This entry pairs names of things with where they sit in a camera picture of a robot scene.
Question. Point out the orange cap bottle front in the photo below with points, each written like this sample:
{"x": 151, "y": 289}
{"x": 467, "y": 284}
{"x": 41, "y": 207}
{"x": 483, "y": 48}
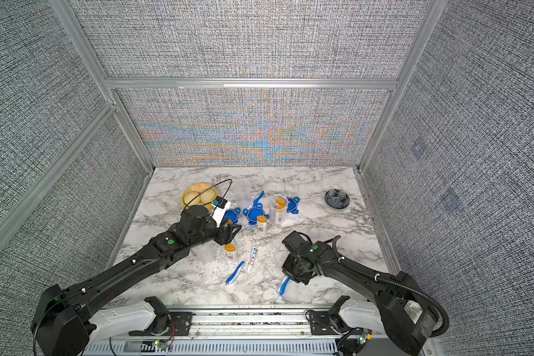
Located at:
{"x": 231, "y": 252}

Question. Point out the toothpaste tube horizontal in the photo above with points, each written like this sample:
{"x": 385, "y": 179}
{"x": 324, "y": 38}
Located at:
{"x": 252, "y": 259}

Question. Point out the yellow steamer basket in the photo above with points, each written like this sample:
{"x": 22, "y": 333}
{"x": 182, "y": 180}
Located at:
{"x": 199, "y": 194}

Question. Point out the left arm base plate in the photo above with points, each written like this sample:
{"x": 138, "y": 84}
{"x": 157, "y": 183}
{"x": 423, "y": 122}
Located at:
{"x": 175, "y": 323}

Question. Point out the right cream bun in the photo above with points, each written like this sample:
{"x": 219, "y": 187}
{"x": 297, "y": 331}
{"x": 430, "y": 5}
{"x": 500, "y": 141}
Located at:
{"x": 208, "y": 196}

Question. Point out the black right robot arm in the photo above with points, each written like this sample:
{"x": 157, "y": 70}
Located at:
{"x": 407, "y": 315}

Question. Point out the aluminium front rail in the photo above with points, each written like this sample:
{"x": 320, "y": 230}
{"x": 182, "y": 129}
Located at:
{"x": 268, "y": 320}

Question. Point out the cream bun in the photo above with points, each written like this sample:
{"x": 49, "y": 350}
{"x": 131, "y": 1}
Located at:
{"x": 191, "y": 198}
{"x": 208, "y": 196}

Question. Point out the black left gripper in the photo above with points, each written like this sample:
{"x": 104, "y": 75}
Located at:
{"x": 225, "y": 233}

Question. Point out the orange cap bottle upright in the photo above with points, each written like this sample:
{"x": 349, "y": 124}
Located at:
{"x": 262, "y": 224}

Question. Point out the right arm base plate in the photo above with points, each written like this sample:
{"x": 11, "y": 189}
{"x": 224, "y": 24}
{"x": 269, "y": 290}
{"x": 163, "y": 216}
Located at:
{"x": 325, "y": 323}

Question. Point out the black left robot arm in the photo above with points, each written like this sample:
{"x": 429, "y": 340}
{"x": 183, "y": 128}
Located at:
{"x": 61, "y": 323}

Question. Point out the blue toothbrush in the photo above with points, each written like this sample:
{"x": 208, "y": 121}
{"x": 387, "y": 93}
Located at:
{"x": 282, "y": 288}
{"x": 256, "y": 201}
{"x": 231, "y": 279}

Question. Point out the orange cap bottle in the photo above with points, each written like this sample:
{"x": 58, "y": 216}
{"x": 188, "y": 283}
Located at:
{"x": 262, "y": 224}
{"x": 280, "y": 206}
{"x": 231, "y": 252}

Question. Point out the blue lid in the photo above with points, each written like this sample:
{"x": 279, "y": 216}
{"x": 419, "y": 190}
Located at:
{"x": 233, "y": 215}
{"x": 292, "y": 206}
{"x": 253, "y": 213}

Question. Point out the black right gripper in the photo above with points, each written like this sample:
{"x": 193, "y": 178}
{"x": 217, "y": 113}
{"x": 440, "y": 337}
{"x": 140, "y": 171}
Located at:
{"x": 285, "y": 268}

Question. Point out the blue toothbrush back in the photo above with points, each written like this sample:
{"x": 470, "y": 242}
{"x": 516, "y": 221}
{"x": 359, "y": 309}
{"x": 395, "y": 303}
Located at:
{"x": 256, "y": 201}

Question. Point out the left cream bun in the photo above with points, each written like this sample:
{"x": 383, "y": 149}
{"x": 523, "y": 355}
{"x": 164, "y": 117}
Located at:
{"x": 191, "y": 198}

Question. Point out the grey bowl with stones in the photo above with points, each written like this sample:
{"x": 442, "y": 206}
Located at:
{"x": 337, "y": 199}

